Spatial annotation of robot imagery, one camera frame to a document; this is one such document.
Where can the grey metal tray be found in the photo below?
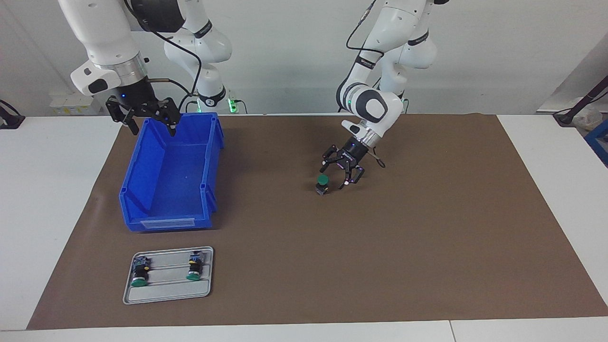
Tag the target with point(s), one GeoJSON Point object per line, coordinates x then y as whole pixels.
{"type": "Point", "coordinates": [168, 292]}

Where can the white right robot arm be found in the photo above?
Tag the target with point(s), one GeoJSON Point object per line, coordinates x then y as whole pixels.
{"type": "Point", "coordinates": [104, 33]}

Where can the black clamp mount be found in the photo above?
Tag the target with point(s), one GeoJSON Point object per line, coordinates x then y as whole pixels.
{"type": "Point", "coordinates": [9, 118]}

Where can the blue crate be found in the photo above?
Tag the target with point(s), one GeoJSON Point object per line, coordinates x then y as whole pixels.
{"type": "Point", "coordinates": [599, 142]}

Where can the brown table mat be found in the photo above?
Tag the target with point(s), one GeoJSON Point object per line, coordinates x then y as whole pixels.
{"type": "Point", "coordinates": [403, 247]}

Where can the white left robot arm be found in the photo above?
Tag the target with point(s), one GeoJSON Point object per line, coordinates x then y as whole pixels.
{"type": "Point", "coordinates": [375, 107]}

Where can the green push button switch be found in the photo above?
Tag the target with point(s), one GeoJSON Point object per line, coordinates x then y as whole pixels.
{"type": "Point", "coordinates": [194, 268]}
{"type": "Point", "coordinates": [139, 274]}
{"type": "Point", "coordinates": [323, 180]}

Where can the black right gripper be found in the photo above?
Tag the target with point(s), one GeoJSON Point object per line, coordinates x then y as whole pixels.
{"type": "Point", "coordinates": [138, 97]}

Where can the black stand pole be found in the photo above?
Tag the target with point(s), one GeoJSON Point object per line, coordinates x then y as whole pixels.
{"type": "Point", "coordinates": [586, 97]}

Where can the blue plastic storage bin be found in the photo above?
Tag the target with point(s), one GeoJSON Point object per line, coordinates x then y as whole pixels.
{"type": "Point", "coordinates": [175, 180]}

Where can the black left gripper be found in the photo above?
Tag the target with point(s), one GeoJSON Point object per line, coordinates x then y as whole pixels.
{"type": "Point", "coordinates": [354, 151]}

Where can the green lit base connector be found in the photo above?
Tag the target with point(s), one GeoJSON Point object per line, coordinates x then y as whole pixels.
{"type": "Point", "coordinates": [232, 104]}

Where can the white cardboard boxes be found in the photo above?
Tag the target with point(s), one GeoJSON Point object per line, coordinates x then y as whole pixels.
{"type": "Point", "coordinates": [61, 107]}

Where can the clear plastic bag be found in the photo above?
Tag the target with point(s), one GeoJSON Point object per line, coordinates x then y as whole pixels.
{"type": "Point", "coordinates": [589, 118]}

